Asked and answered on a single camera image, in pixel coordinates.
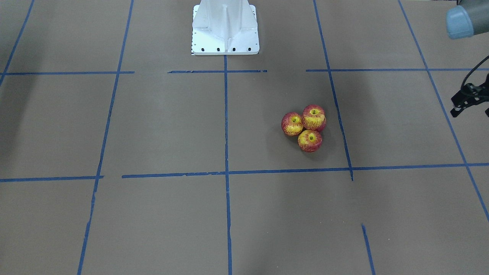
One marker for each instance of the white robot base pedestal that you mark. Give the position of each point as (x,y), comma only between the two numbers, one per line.
(225,27)

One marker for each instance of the front red yellow apple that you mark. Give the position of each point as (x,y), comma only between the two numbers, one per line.
(310,140)

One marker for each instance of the back red yellow apple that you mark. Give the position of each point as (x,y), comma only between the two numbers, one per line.
(322,126)

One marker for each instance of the lone red yellow apple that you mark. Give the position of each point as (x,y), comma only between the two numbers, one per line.
(312,116)

